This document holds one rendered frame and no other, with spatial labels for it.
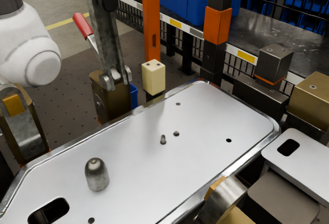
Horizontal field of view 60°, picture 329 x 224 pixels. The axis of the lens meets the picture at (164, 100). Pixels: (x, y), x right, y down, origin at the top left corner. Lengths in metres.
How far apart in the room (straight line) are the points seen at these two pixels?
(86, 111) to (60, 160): 0.57
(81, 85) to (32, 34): 0.44
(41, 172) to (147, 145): 0.17
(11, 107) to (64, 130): 0.52
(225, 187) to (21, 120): 0.34
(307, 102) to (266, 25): 0.35
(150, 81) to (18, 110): 0.24
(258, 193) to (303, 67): 0.33
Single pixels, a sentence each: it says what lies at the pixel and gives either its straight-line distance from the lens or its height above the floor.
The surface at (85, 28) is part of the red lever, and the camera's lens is 0.58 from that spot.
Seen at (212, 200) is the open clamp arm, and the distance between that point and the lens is 0.31.
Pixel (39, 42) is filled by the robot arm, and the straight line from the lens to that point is 0.79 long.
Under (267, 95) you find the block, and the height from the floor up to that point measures 1.00.
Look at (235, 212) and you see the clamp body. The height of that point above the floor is 1.05.
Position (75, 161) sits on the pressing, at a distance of 0.49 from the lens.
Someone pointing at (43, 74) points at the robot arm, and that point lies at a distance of 0.81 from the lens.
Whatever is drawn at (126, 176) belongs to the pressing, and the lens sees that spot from 0.45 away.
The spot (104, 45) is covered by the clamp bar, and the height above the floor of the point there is 1.13.
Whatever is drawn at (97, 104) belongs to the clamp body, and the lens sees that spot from 0.59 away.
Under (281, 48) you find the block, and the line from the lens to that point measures 0.64.
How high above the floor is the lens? 1.36
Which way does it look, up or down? 38 degrees down
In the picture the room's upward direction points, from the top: straight up
